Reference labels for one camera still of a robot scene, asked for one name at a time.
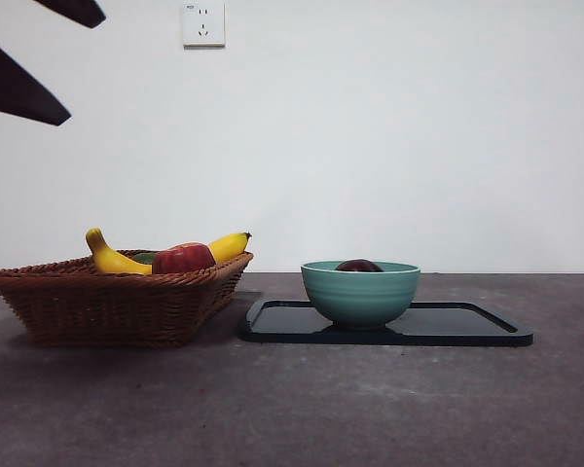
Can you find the dark purple plum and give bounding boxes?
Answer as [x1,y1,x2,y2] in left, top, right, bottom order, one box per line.
[334,259,385,273]

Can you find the teal ribbed bowl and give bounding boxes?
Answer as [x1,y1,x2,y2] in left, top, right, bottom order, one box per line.
[300,260,421,332]

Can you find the yellow banana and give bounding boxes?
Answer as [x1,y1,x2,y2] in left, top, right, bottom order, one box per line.
[85,227,253,276]

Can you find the red apple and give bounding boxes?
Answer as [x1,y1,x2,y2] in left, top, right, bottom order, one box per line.
[152,241,218,275]

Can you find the brown wicker basket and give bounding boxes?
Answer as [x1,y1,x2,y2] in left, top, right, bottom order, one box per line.
[0,250,255,349]

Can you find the black rectangular tray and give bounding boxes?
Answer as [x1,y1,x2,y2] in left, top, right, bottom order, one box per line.
[237,299,535,347]

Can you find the white wall socket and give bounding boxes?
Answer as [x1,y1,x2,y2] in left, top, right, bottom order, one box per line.
[183,0,227,49]

